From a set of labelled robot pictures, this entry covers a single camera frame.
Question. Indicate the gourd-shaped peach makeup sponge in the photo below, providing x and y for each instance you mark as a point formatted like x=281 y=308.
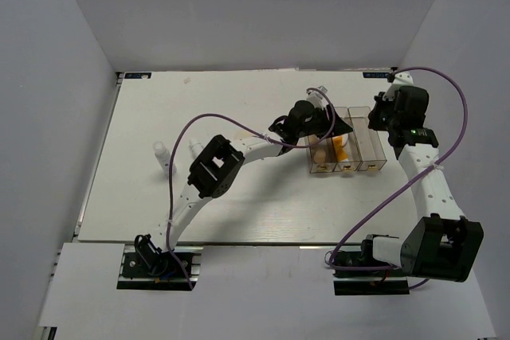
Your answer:
x=312 y=140

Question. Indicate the orange sunscreen tube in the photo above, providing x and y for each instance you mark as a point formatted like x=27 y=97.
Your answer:
x=340 y=151

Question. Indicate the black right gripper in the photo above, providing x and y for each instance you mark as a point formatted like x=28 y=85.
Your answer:
x=381 y=102

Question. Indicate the clear three-compartment organizer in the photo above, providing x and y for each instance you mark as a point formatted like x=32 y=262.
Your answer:
x=364 y=148

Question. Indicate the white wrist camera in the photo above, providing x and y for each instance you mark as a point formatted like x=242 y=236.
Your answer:
x=396 y=82
x=316 y=96

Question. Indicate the white frosted cream jar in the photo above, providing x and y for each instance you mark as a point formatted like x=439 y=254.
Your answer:
x=162 y=154

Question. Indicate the white oval sunscreen bottle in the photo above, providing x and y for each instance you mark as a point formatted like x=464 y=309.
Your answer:
x=344 y=139

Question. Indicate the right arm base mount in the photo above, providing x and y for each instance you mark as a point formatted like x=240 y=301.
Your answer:
x=355 y=282

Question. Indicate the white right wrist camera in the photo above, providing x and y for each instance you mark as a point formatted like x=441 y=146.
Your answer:
x=396 y=82

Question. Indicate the white pink teal spray bottle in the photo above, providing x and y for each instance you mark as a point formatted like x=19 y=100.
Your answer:
x=195 y=147

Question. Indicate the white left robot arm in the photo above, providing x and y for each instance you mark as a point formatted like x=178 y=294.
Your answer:
x=216 y=166

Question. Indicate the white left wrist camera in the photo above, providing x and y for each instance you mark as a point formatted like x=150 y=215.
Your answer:
x=316 y=96

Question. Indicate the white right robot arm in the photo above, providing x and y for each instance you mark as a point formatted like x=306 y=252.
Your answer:
x=444 y=243

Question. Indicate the round peach makeup sponge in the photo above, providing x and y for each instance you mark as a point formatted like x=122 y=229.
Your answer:
x=320 y=156

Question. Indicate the blue table corner sticker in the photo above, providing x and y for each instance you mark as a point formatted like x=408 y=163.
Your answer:
x=375 y=75

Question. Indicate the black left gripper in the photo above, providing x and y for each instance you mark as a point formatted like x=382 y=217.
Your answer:
x=327 y=123

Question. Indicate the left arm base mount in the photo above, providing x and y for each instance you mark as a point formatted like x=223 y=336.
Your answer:
x=135 y=275

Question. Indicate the left blue corner sticker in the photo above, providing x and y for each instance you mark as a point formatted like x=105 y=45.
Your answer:
x=137 y=75

